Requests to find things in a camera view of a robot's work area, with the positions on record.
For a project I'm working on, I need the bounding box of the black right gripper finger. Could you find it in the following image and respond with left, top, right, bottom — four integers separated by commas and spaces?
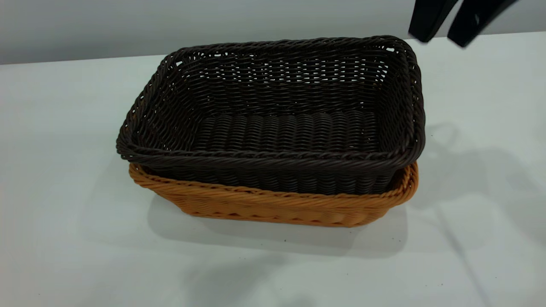
447, 0, 519, 48
408, 0, 459, 43

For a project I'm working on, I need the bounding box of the dark brown wicker basket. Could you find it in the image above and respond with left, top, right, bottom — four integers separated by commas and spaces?
116, 35, 426, 196

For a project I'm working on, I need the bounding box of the light brown wicker basket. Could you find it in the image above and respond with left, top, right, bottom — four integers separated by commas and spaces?
129, 161, 419, 228

